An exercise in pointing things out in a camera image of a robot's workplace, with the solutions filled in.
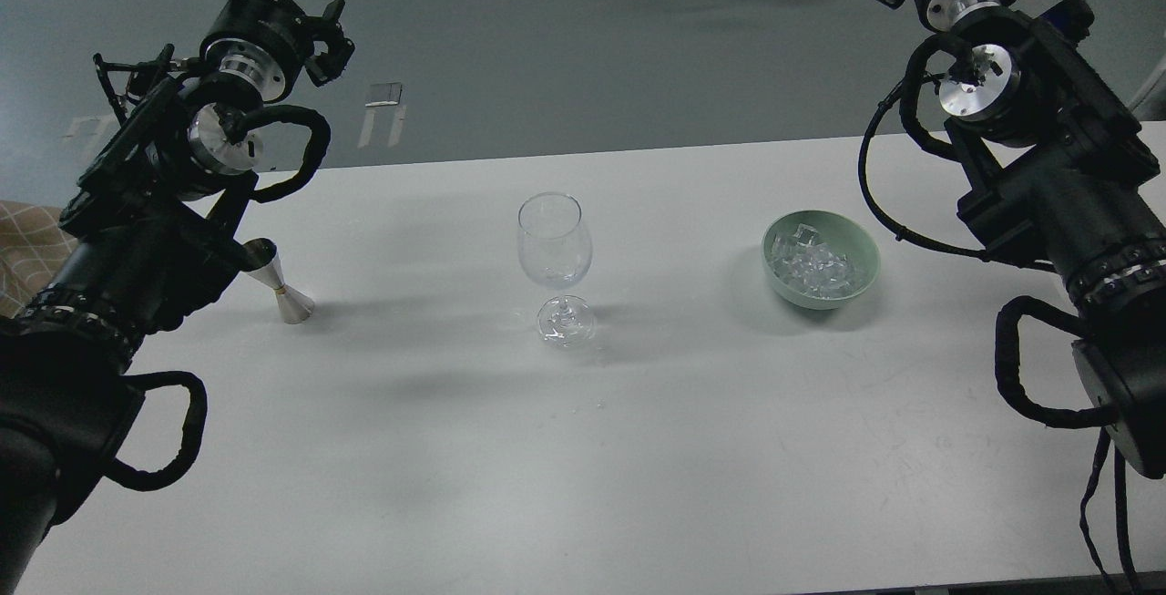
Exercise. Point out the green bowl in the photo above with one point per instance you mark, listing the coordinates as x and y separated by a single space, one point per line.
847 236

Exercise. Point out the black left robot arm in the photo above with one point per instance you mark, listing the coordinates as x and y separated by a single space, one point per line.
155 221

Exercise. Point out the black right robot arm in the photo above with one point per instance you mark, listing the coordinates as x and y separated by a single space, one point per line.
1055 163

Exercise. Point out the steel cocktail jigger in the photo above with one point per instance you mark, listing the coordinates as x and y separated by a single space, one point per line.
263 264

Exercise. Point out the pile of clear ice cubes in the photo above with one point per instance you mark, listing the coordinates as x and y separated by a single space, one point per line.
804 261

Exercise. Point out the clear wine glass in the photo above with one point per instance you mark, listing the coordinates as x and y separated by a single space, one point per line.
555 251

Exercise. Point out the beige checkered chair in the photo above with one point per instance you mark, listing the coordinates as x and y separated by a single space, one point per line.
33 250

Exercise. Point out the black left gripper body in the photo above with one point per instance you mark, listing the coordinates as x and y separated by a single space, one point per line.
263 41

